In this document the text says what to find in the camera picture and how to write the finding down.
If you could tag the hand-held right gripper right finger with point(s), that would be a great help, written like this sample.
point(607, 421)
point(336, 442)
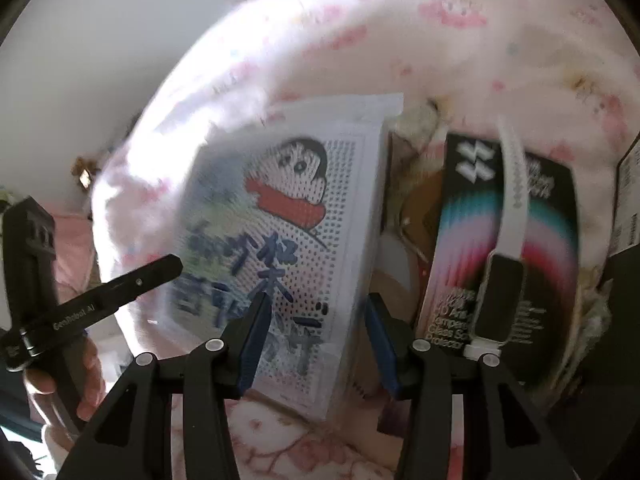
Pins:
point(382, 345)

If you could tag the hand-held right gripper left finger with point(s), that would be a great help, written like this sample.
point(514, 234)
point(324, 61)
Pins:
point(252, 345)

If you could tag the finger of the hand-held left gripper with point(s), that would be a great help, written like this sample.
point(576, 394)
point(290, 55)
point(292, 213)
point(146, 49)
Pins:
point(145, 280)

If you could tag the black rainbow print box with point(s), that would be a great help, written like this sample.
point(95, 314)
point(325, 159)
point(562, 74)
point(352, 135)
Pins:
point(460, 240)

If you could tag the cartoon printed bead packet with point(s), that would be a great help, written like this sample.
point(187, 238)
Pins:
point(300, 220)

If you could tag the black storage box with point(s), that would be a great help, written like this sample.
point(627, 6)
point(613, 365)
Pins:
point(627, 200)

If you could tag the person's left hand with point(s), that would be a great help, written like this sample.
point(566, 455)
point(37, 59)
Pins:
point(92, 375)

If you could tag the pink printed bedsheet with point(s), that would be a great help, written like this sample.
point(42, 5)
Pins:
point(280, 440)

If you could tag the pink cartoon printed blanket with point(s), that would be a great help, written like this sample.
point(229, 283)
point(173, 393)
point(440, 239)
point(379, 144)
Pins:
point(400, 35)

